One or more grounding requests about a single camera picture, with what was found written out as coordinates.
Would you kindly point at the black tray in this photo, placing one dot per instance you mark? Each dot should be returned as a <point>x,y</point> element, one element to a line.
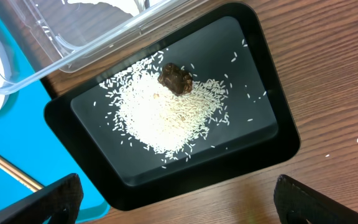
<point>130,177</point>

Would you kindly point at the teal plastic tray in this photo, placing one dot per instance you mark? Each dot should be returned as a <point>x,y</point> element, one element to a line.
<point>25,139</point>

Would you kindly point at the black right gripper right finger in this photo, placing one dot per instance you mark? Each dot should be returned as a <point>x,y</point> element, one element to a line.
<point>297,203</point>

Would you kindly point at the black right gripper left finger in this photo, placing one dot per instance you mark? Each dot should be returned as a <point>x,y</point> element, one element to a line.
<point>58,202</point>

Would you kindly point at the clear plastic bin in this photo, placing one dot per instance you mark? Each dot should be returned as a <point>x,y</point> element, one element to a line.
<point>74,36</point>

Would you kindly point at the brown food scrap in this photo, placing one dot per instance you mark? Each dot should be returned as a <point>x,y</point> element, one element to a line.
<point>178,81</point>

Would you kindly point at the wooden chopstick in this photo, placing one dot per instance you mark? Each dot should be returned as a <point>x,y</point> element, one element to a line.
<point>19,175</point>

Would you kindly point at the white rice pile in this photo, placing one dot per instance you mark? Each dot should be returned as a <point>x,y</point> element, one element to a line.
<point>166,115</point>

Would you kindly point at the white napkin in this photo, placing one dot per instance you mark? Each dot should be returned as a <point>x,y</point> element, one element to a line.
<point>132,7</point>

